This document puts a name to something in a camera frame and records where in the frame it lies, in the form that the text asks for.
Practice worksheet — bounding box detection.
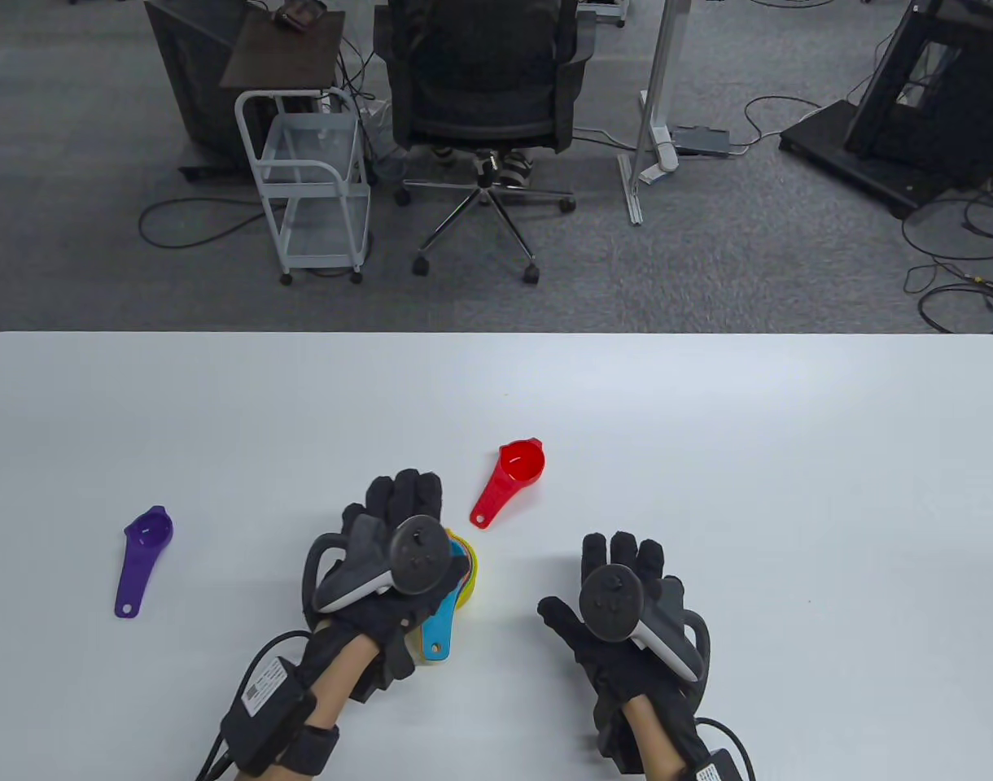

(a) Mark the person's right hand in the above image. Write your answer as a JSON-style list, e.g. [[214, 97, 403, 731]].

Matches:
[[537, 532, 706, 757]]

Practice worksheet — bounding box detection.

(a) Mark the person's left hand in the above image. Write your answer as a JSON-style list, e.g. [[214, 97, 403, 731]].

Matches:
[[326, 469, 453, 684]]

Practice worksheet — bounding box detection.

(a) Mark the red plastic measuring cup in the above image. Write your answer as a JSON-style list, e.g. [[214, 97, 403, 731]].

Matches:
[[470, 438, 545, 530]]

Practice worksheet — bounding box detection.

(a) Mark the yellow plastic measuring cup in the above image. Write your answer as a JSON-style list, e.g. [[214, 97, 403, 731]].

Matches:
[[415, 529, 483, 664]]

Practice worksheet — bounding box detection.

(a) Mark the light blue plastic measuring cup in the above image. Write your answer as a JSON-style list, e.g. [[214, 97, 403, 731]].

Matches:
[[422, 541, 471, 661]]

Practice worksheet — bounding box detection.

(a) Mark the purple plastic measuring cup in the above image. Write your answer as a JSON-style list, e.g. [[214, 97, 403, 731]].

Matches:
[[114, 505, 174, 619]]

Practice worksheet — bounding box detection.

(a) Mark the person's right forearm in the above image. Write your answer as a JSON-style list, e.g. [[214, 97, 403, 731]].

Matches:
[[623, 700, 693, 781]]

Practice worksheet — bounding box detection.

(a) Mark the person's left forearm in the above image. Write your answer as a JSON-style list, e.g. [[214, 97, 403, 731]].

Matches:
[[269, 635, 383, 781]]

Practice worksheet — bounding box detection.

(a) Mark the grey right hand controller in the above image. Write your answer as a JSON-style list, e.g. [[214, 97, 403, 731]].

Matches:
[[579, 564, 713, 700]]

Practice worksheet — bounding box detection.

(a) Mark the grey hand controller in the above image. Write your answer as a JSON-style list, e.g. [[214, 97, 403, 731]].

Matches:
[[579, 564, 713, 700], [302, 514, 450, 627]]

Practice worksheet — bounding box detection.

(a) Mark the grey left hand controller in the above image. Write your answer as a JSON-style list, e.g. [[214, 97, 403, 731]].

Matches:
[[302, 514, 450, 627]]

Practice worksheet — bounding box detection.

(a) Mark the black right wrist sensor box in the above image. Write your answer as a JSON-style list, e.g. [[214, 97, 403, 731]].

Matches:
[[688, 748, 746, 781]]

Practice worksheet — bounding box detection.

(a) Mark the black wrist sensor box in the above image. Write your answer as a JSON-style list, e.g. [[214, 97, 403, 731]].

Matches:
[[688, 748, 746, 781], [220, 655, 340, 778]]

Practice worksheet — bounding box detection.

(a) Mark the black left wrist sensor box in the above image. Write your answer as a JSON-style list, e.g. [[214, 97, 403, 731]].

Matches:
[[220, 655, 340, 778]]

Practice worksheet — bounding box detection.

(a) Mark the white rolling cart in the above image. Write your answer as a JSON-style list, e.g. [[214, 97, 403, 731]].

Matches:
[[234, 88, 373, 286]]

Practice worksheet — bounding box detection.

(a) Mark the black mesh office chair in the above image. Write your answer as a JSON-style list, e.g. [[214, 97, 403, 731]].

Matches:
[[374, 0, 597, 285]]

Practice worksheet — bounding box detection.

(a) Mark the small brown side table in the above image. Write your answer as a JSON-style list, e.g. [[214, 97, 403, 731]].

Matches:
[[220, 10, 347, 90]]

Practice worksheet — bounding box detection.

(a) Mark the black cabinet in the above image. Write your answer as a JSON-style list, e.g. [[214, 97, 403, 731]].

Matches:
[[144, 0, 278, 181]]

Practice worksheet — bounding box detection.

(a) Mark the white metal desk leg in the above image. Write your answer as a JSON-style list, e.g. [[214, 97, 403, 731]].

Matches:
[[619, 0, 693, 226]]

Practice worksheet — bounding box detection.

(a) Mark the black glove cable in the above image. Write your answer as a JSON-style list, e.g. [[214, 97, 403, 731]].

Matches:
[[195, 630, 310, 781], [696, 716, 756, 781]]

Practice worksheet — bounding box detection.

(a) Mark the black floor cable loop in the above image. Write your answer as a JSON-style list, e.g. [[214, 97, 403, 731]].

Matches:
[[138, 198, 287, 250]]

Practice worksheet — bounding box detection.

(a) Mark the black floor cable bundle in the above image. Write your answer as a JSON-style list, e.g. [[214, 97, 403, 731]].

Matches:
[[901, 183, 993, 338]]

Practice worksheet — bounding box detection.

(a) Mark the black adapter cable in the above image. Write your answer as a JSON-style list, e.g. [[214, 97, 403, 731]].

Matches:
[[728, 96, 823, 155]]

